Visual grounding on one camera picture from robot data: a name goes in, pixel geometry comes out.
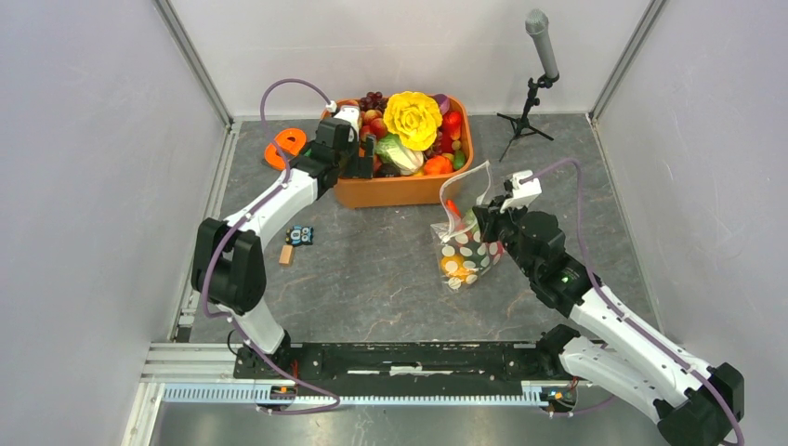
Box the orange toy bell pepper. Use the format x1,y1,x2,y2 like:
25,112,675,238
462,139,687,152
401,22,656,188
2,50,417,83
423,155,454,176

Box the small wooden block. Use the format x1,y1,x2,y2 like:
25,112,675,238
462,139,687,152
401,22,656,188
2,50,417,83
279,244,295,267

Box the purple cable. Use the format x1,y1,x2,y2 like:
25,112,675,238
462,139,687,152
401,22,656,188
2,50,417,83
200,78,342,416
519,158,746,446

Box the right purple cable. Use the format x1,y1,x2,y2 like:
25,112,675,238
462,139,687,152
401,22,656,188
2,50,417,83
519,158,746,446

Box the toy napa cabbage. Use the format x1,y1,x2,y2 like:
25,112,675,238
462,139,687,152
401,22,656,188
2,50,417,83
374,134,425,176

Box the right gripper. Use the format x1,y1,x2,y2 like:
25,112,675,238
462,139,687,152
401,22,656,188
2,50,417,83
473,194,537,279

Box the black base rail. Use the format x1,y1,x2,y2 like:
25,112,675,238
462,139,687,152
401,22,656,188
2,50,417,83
233,341,577,400

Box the yellow toy mango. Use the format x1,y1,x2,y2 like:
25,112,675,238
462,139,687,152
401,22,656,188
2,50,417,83
440,255,470,281

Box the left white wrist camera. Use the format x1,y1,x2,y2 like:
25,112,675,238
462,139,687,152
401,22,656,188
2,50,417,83
325,100,361,133

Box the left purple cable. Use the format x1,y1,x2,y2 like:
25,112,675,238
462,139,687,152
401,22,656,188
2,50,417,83
200,78,342,416

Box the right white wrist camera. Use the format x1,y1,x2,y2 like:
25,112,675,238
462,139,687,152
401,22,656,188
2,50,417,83
501,170,543,212

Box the grey microphone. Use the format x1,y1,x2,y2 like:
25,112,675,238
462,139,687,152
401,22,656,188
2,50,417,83
525,8,559,82

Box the dark toy grapes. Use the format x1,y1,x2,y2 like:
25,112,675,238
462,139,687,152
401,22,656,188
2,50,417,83
358,91,387,112

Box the small blue robot toy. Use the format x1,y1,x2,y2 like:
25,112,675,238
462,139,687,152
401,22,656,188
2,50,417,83
285,225,314,247

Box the black tripod stand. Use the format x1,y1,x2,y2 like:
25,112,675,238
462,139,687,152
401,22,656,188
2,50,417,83
495,74,557,162

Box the green toy cabbage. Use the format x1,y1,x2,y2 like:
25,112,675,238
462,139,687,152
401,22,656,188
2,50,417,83
460,208,479,232

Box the dark toy eggplant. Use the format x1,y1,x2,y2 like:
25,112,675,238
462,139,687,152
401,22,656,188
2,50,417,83
374,163,401,178

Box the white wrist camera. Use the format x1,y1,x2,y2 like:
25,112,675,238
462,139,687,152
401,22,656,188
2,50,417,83
325,100,361,133
501,170,543,212

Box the red toy chili pepper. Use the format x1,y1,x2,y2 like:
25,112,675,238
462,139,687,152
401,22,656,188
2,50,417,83
446,199,462,221

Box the orange plastic basket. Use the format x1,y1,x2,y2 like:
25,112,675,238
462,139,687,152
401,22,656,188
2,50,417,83
333,96,475,209

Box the yellow toy flower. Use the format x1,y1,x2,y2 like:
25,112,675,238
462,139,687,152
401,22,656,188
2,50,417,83
383,91,442,151

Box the clear polka-dot zip bag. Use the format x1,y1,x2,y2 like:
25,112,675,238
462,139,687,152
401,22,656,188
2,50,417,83
431,162,503,292

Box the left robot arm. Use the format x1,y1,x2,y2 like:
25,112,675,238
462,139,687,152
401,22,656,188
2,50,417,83
191,112,360,379

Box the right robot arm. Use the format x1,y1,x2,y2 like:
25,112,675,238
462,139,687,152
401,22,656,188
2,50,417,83
473,203,744,445

